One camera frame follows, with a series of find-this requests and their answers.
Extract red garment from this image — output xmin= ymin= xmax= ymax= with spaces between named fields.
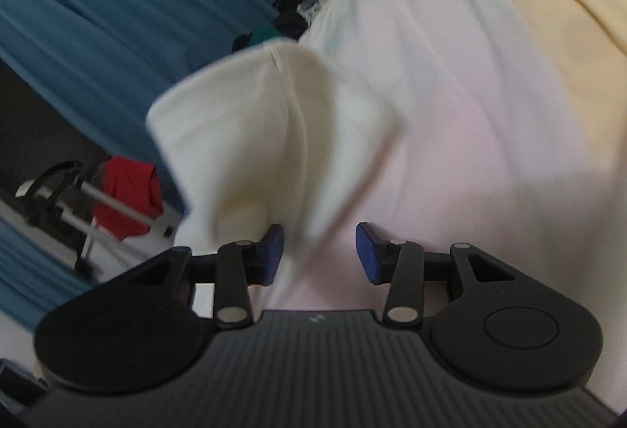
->
xmin=93 ymin=156 xmax=165 ymax=242

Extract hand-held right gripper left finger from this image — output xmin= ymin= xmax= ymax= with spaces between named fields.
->
xmin=125 ymin=223 xmax=286 ymax=328

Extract pastel bed sheet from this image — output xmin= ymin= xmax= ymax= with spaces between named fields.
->
xmin=191 ymin=0 xmax=627 ymax=402

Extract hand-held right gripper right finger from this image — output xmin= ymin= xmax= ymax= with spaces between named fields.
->
xmin=355 ymin=221 xmax=517 ymax=328

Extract grey and white cloth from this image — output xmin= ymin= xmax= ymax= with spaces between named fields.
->
xmin=294 ymin=0 xmax=335 ymax=18

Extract narrow blue curtain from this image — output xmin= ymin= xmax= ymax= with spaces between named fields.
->
xmin=0 ymin=217 xmax=101 ymax=328

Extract white pants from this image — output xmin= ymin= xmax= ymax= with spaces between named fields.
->
xmin=146 ymin=39 xmax=407 ymax=311

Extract dark window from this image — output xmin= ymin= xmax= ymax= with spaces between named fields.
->
xmin=0 ymin=58 xmax=118 ymax=213

